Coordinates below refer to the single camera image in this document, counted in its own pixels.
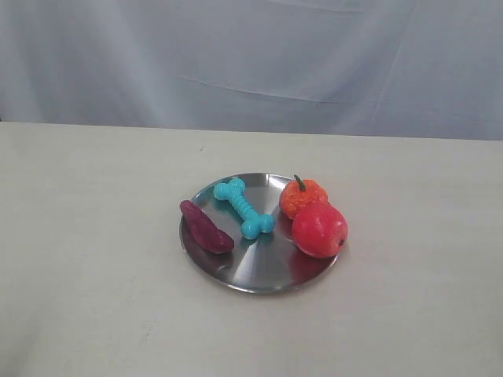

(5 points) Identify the teal toy bone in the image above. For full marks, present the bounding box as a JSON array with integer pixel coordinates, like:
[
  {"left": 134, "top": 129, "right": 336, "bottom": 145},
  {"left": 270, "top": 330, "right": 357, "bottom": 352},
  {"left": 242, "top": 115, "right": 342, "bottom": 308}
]
[{"left": 213, "top": 178, "right": 276, "bottom": 240}]

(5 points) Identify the small orange pumpkin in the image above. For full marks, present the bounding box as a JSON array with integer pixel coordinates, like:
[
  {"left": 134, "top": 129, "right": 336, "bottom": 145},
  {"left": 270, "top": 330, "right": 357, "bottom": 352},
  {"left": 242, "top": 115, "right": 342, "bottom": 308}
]
[{"left": 279, "top": 174, "right": 329, "bottom": 220}]

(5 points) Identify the purple sweet potato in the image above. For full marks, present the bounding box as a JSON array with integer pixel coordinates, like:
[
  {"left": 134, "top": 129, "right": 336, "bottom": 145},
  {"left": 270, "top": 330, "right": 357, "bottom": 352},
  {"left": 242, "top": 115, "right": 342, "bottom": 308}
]
[{"left": 179, "top": 200, "right": 234, "bottom": 254}]

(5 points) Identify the round stainless steel plate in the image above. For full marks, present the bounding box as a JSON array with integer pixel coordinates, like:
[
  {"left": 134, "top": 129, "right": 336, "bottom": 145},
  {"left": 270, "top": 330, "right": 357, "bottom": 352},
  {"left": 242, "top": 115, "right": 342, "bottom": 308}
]
[{"left": 180, "top": 173, "right": 337, "bottom": 295}]

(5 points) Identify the red apple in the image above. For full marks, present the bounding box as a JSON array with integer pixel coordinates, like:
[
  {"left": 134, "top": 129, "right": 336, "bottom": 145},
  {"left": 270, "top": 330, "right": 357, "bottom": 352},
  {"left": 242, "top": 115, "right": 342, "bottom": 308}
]
[{"left": 292, "top": 203, "right": 348, "bottom": 258}]

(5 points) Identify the white fabric backdrop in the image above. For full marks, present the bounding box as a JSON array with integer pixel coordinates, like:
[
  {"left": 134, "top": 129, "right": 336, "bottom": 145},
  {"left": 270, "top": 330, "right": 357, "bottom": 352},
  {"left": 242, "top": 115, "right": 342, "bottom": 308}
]
[{"left": 1, "top": 1, "right": 502, "bottom": 140}]

